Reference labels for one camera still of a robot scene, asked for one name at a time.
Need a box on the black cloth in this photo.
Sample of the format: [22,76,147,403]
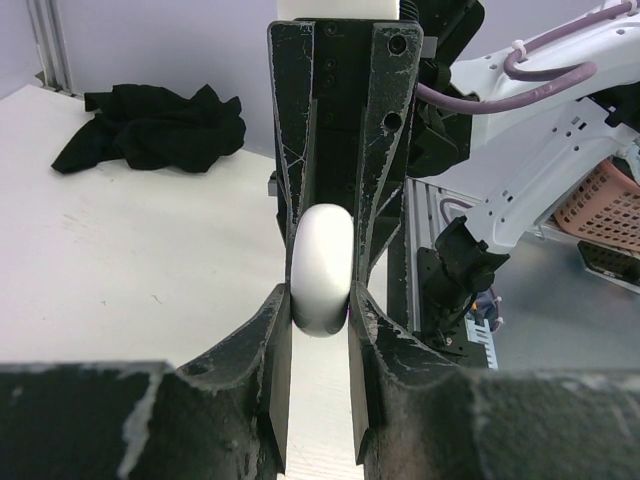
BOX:
[51,84,247,175]

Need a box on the right aluminium frame post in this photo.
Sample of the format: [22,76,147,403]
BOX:
[26,0,74,96]

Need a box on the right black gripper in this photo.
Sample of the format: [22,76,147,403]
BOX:
[267,19,423,284]

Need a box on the white earbud charging case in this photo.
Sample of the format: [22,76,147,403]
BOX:
[290,204,354,338]

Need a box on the light blue cable duct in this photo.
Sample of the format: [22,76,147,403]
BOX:
[465,317,499,370]

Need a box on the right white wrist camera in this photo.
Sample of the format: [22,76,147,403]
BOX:
[277,0,400,20]

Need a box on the black plastic crate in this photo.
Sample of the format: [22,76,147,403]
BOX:
[577,240,639,294]

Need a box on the pink plastic basket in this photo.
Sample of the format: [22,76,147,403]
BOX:
[554,159,639,252]

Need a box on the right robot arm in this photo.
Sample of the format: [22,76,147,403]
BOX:
[268,1,639,337]

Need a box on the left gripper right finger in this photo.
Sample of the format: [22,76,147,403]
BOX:
[349,282,639,479]

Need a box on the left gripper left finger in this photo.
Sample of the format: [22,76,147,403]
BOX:
[1,284,292,479]

